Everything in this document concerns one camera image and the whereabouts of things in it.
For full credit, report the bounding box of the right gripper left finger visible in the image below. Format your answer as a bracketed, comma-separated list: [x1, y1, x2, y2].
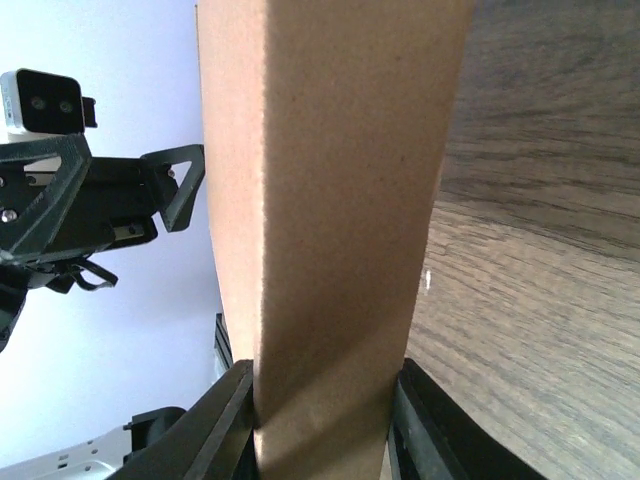
[111, 360, 254, 480]

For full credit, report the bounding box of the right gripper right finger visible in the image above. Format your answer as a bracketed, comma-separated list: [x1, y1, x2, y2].
[388, 358, 545, 480]

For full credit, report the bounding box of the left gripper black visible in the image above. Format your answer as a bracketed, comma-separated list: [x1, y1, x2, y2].
[1, 134, 205, 265]

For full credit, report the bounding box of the cardboard box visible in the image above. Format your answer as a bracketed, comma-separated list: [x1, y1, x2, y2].
[197, 1, 474, 479]

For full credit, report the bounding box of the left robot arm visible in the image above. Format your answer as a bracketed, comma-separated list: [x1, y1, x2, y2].
[1, 131, 220, 466]

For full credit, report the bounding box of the black aluminium frame rail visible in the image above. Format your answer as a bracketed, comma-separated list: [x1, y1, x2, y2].
[214, 312, 234, 371]

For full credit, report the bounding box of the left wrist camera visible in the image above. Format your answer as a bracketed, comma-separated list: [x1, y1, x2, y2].
[1, 68, 98, 143]

